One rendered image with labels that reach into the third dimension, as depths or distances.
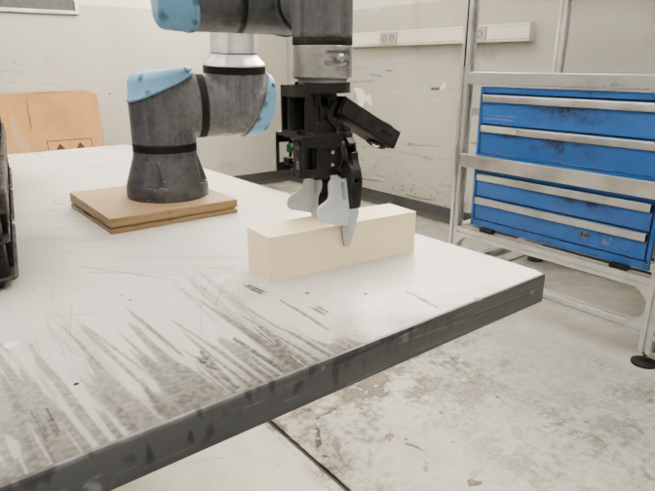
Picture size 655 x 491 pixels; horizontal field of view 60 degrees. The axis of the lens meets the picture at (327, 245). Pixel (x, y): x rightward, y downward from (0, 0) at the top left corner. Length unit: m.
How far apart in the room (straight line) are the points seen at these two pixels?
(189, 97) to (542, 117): 1.46
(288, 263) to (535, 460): 1.06
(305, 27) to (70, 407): 0.48
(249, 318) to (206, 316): 0.05
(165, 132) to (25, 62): 3.08
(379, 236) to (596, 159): 1.42
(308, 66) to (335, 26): 0.06
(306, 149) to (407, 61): 3.13
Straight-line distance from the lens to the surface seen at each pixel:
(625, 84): 2.06
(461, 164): 2.39
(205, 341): 0.58
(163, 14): 0.76
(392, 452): 1.57
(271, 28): 0.80
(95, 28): 4.21
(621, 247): 2.13
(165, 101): 1.04
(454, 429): 1.68
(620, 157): 2.09
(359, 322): 0.61
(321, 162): 0.72
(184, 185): 1.05
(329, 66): 0.71
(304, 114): 0.71
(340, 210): 0.73
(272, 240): 0.70
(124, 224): 0.98
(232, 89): 1.07
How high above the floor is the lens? 0.96
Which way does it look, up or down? 18 degrees down
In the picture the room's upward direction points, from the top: straight up
